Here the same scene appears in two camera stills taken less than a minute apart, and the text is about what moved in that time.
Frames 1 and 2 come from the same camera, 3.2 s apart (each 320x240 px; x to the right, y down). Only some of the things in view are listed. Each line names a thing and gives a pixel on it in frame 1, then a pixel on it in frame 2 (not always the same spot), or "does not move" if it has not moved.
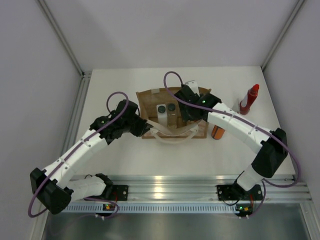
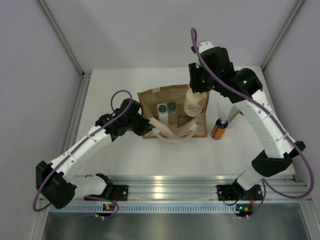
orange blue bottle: (217, 132) does not move
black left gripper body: (136, 126) does not move
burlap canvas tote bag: (165, 113) does not move
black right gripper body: (186, 116) -> (202, 82)
